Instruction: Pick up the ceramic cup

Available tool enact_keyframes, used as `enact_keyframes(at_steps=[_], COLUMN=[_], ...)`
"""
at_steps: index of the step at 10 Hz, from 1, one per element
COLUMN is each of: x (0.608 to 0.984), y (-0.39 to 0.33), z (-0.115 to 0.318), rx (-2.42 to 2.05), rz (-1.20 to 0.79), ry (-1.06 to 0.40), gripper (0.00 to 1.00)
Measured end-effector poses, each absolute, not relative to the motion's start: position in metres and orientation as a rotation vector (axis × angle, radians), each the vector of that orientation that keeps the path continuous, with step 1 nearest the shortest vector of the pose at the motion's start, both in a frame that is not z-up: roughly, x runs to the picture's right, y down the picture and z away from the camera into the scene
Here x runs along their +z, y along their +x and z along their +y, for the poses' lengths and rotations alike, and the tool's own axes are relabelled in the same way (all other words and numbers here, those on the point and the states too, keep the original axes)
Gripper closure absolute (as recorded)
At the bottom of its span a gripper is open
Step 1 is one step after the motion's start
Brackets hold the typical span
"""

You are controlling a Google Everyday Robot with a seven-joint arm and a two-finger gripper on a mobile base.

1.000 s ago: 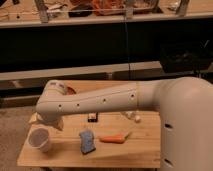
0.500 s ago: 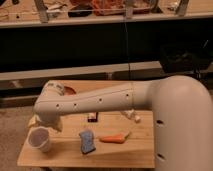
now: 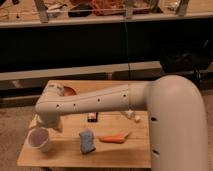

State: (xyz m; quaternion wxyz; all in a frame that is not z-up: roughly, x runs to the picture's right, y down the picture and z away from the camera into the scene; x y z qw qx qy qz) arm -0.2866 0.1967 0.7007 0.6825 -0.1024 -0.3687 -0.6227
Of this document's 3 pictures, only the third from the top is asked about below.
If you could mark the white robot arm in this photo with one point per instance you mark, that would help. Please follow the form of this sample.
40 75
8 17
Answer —
177 117

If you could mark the white ceramic cup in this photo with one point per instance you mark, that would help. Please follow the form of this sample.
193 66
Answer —
38 139

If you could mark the dark rectangular box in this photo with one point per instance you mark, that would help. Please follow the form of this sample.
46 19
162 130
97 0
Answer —
92 117

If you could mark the orange wooden bowl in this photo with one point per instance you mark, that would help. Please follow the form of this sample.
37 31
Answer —
68 91

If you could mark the white plastic bottle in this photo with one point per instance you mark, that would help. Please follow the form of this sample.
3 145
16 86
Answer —
132 116

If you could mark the wooden table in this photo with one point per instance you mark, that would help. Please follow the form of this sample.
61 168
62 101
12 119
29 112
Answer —
65 145

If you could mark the orange carrot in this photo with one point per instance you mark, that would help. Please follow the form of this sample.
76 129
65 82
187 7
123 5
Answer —
116 138

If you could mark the blue sponge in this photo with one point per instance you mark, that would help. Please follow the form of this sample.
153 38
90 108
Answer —
87 141

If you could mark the orange object on shelf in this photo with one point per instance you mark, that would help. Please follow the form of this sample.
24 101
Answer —
107 7

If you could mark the black object on shelf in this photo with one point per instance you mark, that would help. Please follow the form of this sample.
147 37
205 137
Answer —
81 10

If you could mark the metal shelf rack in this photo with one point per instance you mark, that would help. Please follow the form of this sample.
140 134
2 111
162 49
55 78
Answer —
35 13

